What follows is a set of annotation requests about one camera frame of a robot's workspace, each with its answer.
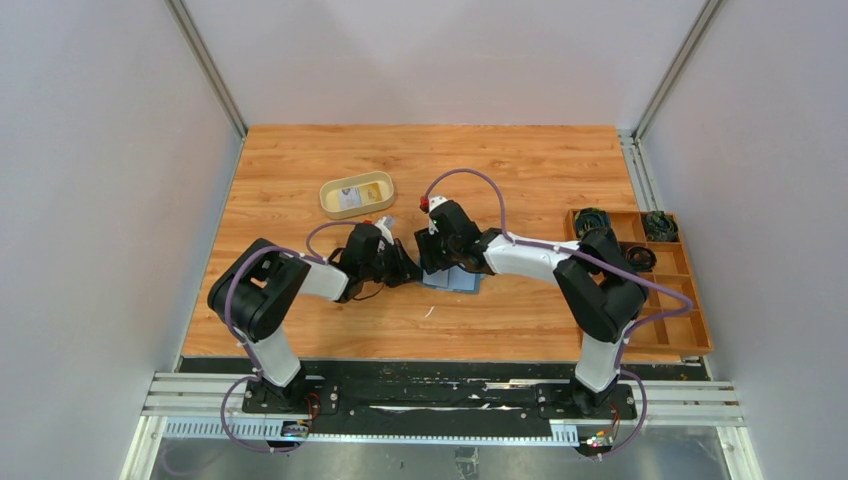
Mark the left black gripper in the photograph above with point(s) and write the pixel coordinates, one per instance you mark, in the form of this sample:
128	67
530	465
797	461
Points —
407	272

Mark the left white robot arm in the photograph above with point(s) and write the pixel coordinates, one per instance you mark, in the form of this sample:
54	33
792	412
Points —
253	296

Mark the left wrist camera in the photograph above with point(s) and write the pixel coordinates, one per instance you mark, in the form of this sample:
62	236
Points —
385	225

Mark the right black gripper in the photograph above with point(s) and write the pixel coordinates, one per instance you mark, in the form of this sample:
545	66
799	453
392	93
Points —
431	259

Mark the blue card holder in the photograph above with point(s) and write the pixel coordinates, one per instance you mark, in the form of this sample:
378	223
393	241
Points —
456	279

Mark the right aluminium corner post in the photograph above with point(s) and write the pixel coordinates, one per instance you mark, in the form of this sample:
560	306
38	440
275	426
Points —
695	34

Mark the card in tray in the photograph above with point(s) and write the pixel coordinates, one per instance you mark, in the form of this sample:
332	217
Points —
359	196

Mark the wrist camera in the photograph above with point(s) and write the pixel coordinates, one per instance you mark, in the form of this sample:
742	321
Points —
428	204
385	225

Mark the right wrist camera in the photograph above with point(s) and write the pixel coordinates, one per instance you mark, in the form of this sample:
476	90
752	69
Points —
428	204

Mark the beige oval tray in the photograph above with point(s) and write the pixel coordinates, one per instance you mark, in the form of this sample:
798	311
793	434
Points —
330	204

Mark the aluminium rail frame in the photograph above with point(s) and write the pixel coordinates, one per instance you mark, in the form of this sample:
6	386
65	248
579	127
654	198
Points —
186	406

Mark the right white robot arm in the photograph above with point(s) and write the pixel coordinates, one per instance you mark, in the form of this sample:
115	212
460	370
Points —
596	281

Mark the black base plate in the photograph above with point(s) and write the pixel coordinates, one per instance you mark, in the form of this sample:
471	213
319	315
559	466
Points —
437	399

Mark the aluminium corner post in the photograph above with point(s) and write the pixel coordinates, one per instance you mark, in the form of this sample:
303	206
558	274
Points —
695	34
203	56

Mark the left aluminium corner post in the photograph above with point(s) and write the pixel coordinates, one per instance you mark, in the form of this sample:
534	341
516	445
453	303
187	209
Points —
203	56

